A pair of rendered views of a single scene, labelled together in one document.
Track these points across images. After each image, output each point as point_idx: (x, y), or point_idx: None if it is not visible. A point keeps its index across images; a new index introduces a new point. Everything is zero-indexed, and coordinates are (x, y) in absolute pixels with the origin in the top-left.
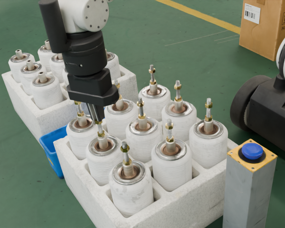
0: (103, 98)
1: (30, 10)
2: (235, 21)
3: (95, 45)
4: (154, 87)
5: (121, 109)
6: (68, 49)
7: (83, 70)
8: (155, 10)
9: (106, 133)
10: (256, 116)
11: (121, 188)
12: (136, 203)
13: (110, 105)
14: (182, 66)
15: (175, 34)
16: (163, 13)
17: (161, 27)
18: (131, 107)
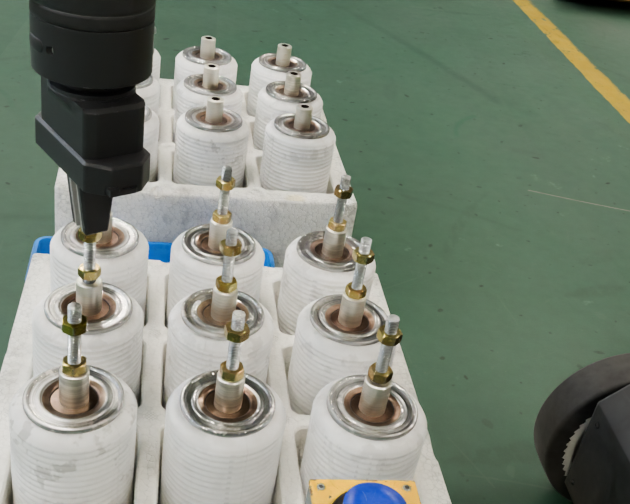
0: (86, 169)
1: None
2: None
3: (101, 12)
4: (333, 238)
5: (216, 251)
6: None
7: (53, 67)
8: (572, 105)
9: (160, 295)
10: (591, 464)
11: (19, 424)
12: (47, 490)
13: (199, 230)
14: (531, 256)
15: (576, 176)
16: (586, 120)
17: (554, 148)
18: (239, 259)
